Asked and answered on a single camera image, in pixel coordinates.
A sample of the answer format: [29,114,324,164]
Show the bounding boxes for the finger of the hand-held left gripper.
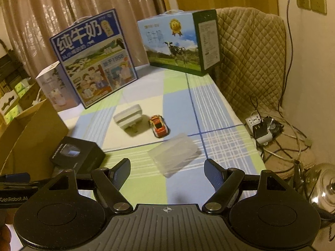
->
[0,180,43,192]
[0,172,30,183]

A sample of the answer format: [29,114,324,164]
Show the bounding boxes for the beige quilted chair cover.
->
[213,7,287,118]

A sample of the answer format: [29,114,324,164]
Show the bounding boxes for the frosted plastic case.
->
[147,133,198,178]

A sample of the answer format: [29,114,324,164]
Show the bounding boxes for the small black fan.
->
[263,116,284,136]

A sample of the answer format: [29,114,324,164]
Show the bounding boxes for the blue illustrated milk carton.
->
[50,8,138,109]

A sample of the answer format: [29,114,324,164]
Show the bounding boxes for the checked pastel tablecloth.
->
[56,65,266,207]

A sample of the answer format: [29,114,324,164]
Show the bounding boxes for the brown tissue carton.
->
[16,84,41,110]

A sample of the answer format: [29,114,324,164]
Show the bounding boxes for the stack of green tissue packs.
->
[0,80,32,124]

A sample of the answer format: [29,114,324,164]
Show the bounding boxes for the cow print milk carton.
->
[137,9,223,77]

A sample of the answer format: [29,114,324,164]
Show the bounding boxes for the orange toy car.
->
[149,114,170,138]

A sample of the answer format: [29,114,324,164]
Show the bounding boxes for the white ribbed power adapter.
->
[113,104,143,137]

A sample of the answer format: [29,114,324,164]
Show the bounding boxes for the steel kettle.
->
[293,159,335,215]

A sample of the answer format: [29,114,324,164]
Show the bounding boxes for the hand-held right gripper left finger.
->
[39,158,133,213]

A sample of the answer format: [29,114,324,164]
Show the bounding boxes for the white wooden chair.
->
[0,91,20,113]

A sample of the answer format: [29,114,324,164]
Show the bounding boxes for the brown cardboard box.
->
[0,98,69,178]

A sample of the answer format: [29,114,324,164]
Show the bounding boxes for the white humidifier box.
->
[35,61,80,111]

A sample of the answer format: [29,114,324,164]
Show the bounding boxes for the white power strip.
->
[245,115,273,145]

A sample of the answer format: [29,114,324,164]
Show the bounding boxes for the long black product box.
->
[50,136,106,174]

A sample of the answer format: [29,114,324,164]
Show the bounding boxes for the beige curtain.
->
[0,0,168,89]

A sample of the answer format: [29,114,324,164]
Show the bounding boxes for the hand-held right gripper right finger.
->
[201,158,294,213]

